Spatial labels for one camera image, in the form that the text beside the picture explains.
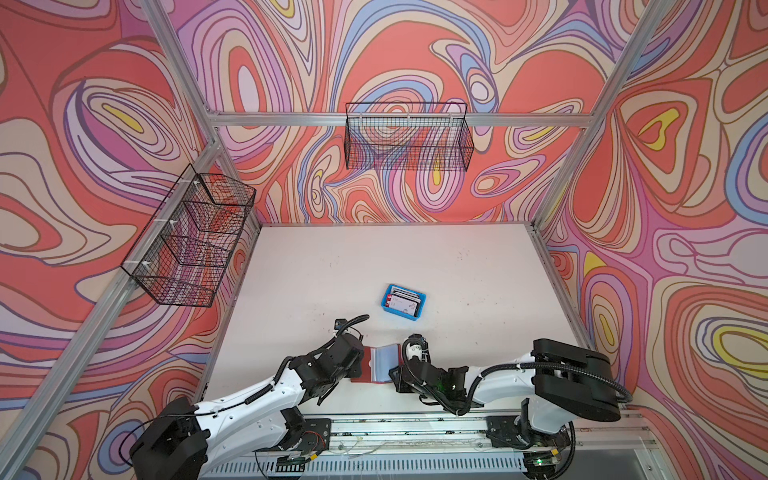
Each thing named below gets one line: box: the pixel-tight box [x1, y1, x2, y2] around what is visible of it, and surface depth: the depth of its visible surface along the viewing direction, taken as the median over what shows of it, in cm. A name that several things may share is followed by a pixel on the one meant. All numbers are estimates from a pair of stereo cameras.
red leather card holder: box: [350, 344, 402, 384], surface depth 85 cm
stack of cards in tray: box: [386, 286, 421, 309], surface depth 96 cm
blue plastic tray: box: [381, 284, 427, 321], surface depth 96 cm
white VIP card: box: [386, 294, 418, 316], surface depth 95 cm
